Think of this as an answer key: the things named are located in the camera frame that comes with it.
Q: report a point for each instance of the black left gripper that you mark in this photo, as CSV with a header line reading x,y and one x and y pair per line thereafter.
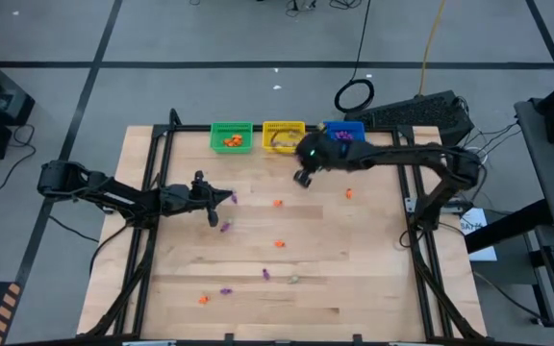
x,y
176,199

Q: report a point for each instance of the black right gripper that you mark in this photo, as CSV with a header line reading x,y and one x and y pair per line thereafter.
x,y
325,151

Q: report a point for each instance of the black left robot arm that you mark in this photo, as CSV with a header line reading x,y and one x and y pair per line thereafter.
x,y
113,197

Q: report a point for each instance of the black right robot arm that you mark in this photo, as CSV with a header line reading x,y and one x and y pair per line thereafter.
x,y
402,156

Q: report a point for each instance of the yellow plastic basket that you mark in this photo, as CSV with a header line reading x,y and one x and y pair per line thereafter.
x,y
272,126

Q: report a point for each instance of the blue plastic basket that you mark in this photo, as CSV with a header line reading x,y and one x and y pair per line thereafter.
x,y
355,127

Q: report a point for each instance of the green plastic basket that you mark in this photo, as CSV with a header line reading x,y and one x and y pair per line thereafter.
x,y
219,149

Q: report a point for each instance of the black keyboard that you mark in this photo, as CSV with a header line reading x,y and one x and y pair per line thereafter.
x,y
411,113

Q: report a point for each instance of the white paper sheet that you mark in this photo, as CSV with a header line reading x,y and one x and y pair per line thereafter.
x,y
474,223

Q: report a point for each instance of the black desk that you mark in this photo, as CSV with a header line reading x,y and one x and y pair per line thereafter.
x,y
546,168

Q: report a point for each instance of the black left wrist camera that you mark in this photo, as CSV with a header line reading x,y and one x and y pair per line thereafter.
x,y
202,198

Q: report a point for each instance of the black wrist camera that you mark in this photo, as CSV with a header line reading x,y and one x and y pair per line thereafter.
x,y
202,198
301,154

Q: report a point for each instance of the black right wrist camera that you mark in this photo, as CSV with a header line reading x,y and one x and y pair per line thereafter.
x,y
301,154

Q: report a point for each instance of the black table edge frame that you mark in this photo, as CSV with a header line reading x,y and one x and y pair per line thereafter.
x,y
383,129

